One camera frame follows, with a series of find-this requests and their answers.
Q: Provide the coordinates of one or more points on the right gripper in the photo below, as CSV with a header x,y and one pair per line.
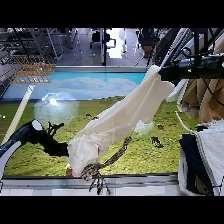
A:
x,y
168,73

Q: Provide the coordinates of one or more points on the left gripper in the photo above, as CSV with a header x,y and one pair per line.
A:
x,y
60,149

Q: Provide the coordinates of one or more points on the cream garment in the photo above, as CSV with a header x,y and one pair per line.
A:
x,y
123,116

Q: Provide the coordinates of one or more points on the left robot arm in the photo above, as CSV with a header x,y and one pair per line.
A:
x,y
23,133

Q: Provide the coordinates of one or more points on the row of hung clothes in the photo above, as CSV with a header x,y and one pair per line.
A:
x,y
176,50

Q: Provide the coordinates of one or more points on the tan hung garment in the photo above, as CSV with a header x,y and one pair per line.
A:
x,y
210,100

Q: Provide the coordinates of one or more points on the black and white patterned belt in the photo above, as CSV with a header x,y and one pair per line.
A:
x,y
115,156

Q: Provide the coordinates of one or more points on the dark blue garment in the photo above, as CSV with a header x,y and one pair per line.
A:
x,y
193,160

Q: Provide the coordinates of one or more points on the silver frame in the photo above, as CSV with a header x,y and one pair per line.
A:
x,y
140,186

